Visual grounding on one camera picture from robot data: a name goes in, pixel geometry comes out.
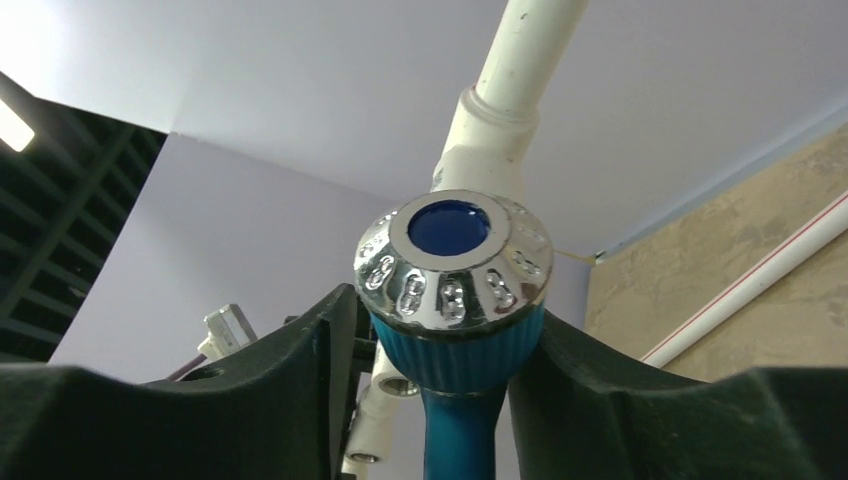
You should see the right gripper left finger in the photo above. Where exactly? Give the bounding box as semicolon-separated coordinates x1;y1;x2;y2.
1;284;358;479

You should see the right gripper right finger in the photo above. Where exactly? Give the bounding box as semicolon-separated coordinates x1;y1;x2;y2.
508;315;847;479

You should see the blue faucet with chrome knob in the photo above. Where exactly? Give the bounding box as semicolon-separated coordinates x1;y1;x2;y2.
353;190;554;479

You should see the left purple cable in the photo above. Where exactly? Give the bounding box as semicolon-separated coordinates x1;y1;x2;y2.
165;352;210;384

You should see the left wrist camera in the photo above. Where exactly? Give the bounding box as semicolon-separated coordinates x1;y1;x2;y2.
197;304;258;362

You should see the white PVC pipe frame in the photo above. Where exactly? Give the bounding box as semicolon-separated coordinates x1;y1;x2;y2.
341;0;848;480

